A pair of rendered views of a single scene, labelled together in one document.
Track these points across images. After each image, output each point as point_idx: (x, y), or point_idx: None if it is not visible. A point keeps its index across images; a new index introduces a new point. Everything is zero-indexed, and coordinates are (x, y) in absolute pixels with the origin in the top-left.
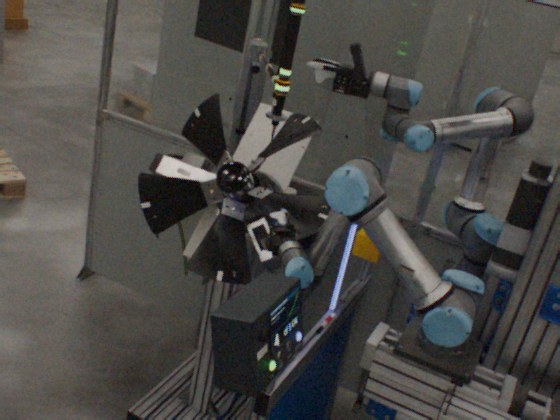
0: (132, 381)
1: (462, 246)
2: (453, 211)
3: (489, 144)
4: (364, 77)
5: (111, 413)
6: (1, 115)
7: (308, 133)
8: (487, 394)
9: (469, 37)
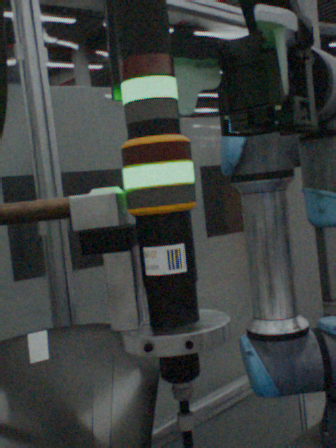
0: None
1: (161, 444)
2: (286, 353)
3: (287, 202)
4: (313, 60)
5: None
6: None
7: (138, 363)
8: None
9: (37, 85)
